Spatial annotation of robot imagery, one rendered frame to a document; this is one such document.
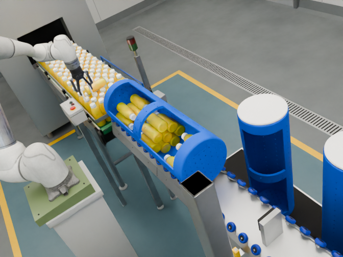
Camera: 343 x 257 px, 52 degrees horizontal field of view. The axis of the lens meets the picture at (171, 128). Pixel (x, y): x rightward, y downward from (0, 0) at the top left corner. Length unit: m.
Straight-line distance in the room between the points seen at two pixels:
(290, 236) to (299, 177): 1.45
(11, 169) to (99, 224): 0.56
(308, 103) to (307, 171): 0.89
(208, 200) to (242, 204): 0.91
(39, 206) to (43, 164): 0.25
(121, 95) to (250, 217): 1.15
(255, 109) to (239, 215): 0.65
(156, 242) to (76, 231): 0.95
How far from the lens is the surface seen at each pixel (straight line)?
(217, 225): 0.92
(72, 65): 2.29
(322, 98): 3.80
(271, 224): 1.52
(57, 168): 1.89
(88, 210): 2.01
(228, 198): 1.77
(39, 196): 2.05
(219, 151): 1.74
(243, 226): 1.67
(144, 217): 3.03
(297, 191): 2.76
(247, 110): 2.05
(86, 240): 2.15
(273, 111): 2.02
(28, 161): 1.87
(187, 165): 1.64
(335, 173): 1.77
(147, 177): 2.74
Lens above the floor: 2.31
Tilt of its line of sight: 38 degrees down
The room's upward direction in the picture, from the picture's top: 19 degrees counter-clockwise
